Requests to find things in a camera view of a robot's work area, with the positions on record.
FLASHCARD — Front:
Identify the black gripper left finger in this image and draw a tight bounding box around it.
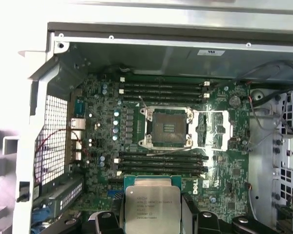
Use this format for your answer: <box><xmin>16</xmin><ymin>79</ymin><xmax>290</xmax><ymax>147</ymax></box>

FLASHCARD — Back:
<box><xmin>60</xmin><ymin>194</ymin><xmax>125</xmax><ymax>234</ymax></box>

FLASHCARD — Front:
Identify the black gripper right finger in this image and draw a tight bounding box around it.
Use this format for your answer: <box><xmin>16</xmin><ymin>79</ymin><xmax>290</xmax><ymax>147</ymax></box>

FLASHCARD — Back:
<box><xmin>182</xmin><ymin>194</ymin><xmax>259</xmax><ymax>234</ymax></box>

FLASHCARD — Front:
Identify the silver CPU with green rim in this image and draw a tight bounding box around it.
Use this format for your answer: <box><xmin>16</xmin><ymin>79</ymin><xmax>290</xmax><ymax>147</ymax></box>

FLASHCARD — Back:
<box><xmin>123</xmin><ymin>174</ymin><xmax>183</xmax><ymax>234</ymax></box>

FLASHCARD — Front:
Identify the black RAM slot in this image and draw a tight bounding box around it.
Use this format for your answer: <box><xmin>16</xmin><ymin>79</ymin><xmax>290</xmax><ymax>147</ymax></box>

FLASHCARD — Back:
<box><xmin>117</xmin><ymin>151</ymin><xmax>209</xmax><ymax>157</ymax></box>
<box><xmin>117</xmin><ymin>163</ymin><xmax>209</xmax><ymax>169</ymax></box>
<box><xmin>119</xmin><ymin>77</ymin><xmax>210</xmax><ymax>88</ymax></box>
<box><xmin>122</xmin><ymin>97</ymin><xmax>205</xmax><ymax>103</ymax></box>
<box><xmin>119</xmin><ymin>87</ymin><xmax>210</xmax><ymax>93</ymax></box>
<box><xmin>114</xmin><ymin>157</ymin><xmax>209</xmax><ymax>163</ymax></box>
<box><xmin>118</xmin><ymin>89</ymin><xmax>210</xmax><ymax>98</ymax></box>
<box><xmin>115</xmin><ymin>169</ymin><xmax>209</xmax><ymax>176</ymax></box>

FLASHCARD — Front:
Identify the CPU socket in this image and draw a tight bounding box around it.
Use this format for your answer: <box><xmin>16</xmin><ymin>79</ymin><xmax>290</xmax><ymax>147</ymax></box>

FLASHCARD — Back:
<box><xmin>139</xmin><ymin>102</ymin><xmax>195</xmax><ymax>149</ymax></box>

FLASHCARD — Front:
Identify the green motherboard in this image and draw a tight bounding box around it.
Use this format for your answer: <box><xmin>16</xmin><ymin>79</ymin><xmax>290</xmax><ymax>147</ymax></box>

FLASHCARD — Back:
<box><xmin>68</xmin><ymin>75</ymin><xmax>252</xmax><ymax>234</ymax></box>

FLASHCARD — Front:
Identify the blue card retainer strip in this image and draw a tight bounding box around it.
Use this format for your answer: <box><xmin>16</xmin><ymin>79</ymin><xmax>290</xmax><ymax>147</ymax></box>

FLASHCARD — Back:
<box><xmin>31</xmin><ymin>206</ymin><xmax>52</xmax><ymax>234</ymax></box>

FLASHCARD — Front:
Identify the grey plastic parts rack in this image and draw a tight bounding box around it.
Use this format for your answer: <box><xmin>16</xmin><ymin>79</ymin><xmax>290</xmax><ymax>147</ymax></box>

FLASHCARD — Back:
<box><xmin>0</xmin><ymin>129</ymin><xmax>20</xmax><ymax>234</ymax></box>

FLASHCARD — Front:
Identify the round silver coin battery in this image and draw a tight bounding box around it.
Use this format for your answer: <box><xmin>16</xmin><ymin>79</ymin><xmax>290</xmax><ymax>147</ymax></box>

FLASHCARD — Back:
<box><xmin>229</xmin><ymin>95</ymin><xmax>242</xmax><ymax>108</ymax></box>

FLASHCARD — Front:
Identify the black open PC case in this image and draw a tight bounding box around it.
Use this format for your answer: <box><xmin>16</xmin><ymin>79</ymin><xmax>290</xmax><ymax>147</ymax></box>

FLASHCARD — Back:
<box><xmin>16</xmin><ymin>20</ymin><xmax>293</xmax><ymax>234</ymax></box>

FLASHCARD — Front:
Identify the metal socket cover frame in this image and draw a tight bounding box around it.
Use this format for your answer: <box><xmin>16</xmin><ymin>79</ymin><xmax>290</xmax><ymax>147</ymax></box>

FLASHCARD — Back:
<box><xmin>188</xmin><ymin>109</ymin><xmax>234</xmax><ymax>151</ymax></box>

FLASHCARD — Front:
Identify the thin wire locking lever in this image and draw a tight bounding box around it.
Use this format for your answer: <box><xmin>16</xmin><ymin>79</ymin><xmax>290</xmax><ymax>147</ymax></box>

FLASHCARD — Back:
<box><xmin>138</xmin><ymin>95</ymin><xmax>148</xmax><ymax>109</ymax></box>

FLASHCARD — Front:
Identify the dark internal cable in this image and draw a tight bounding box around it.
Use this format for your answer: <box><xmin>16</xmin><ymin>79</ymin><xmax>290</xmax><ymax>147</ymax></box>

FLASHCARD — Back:
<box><xmin>233</xmin><ymin>59</ymin><xmax>293</xmax><ymax>108</ymax></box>

